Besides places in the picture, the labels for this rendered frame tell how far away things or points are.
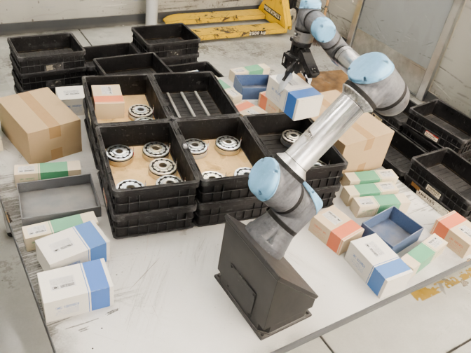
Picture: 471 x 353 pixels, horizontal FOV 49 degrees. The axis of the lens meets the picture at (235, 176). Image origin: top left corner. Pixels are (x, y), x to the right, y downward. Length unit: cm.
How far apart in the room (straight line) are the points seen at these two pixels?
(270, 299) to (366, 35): 410
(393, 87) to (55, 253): 113
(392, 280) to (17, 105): 160
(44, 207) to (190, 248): 56
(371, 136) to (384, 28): 295
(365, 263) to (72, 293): 97
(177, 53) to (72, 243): 214
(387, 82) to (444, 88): 334
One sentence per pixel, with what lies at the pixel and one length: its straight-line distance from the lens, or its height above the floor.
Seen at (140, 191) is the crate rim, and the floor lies 92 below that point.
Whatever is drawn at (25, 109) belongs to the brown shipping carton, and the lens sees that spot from 227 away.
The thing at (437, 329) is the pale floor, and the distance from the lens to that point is 288.
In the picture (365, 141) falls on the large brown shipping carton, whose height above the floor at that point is 89.
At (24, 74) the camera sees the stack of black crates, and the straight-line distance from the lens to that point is 334.
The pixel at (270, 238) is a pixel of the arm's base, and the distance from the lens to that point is 157.
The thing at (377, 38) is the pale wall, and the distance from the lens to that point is 524.
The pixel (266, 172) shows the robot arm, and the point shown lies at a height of 117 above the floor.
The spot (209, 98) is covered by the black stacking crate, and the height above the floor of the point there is 83.
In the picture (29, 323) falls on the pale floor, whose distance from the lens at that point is 256.
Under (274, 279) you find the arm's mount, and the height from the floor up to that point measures 96.
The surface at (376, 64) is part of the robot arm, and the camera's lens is 149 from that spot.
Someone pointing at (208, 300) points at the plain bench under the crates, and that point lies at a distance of 171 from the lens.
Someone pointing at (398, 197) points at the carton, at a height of 76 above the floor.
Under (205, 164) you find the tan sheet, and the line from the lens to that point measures 202.
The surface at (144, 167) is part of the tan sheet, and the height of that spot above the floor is 83.
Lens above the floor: 203
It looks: 37 degrees down
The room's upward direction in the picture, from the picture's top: 10 degrees clockwise
